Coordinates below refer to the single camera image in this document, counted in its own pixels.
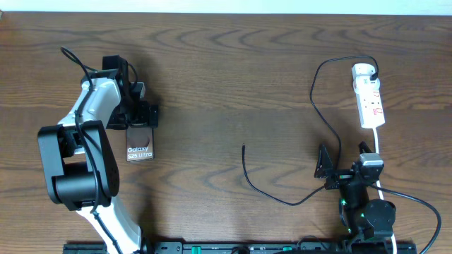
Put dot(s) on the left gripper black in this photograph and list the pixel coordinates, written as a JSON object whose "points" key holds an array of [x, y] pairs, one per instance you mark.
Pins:
{"points": [[143, 118]]}

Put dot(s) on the white power strip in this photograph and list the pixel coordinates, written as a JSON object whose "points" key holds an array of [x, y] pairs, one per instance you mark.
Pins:
{"points": [[368, 96]]}

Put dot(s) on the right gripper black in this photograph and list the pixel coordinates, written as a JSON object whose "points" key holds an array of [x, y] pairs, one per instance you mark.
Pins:
{"points": [[325, 167]]}

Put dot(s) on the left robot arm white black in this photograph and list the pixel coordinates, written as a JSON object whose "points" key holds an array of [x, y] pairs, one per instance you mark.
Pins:
{"points": [[79, 167]]}

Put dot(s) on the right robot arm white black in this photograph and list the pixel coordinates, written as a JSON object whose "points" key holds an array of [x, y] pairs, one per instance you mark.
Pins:
{"points": [[368, 220]]}

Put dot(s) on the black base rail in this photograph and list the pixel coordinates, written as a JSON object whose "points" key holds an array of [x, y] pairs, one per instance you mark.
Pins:
{"points": [[309, 246]]}

